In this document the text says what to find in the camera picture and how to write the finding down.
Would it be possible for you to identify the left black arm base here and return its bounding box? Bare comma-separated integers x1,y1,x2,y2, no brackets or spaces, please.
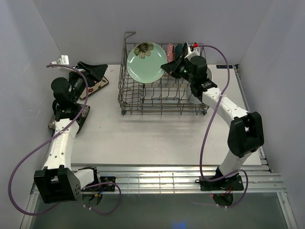
81,167,117,193

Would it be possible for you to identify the mint green flower plate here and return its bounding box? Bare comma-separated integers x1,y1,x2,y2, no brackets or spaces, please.
126,42,167,84

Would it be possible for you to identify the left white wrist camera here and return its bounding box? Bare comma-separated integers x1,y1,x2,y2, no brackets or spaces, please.
50,55,70,65

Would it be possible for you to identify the round teal rimmed plate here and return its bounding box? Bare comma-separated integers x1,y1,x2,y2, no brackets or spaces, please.
182,42,190,58

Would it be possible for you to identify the dark square floral plate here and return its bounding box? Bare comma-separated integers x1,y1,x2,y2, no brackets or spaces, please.
48,103,90,133

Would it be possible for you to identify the cream square floral plate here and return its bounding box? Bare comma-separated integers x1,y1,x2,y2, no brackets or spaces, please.
80,76,109,100

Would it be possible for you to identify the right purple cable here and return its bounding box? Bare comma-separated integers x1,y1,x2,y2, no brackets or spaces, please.
190,43,249,209

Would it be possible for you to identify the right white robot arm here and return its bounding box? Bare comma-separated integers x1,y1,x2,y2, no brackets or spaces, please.
161,56,264,189

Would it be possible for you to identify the grey wire dish rack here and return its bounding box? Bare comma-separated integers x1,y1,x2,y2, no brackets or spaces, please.
118,31,209,115

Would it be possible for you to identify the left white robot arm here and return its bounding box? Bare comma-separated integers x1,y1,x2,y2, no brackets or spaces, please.
34,62,108,204

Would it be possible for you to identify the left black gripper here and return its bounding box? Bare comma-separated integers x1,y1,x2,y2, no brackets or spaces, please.
68,62,108,104

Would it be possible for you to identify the white oval plate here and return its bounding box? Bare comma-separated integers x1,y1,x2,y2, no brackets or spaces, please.
186,68,213,104

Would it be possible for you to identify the purple cable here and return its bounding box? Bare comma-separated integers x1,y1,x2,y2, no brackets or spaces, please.
190,43,249,209
8,63,122,216

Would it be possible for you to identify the pink polka dot plate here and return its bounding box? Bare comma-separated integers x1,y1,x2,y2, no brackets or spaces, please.
167,43,175,62

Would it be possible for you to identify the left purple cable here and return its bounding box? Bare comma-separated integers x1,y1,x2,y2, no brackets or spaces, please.
8,63,122,216

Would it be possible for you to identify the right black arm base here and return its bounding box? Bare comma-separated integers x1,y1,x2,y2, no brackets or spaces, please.
195,175,244,191

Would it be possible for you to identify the dark teal square plate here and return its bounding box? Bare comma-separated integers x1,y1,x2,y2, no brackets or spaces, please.
174,43,183,59

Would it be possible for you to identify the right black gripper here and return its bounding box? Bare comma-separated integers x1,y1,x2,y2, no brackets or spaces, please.
160,54,195,84

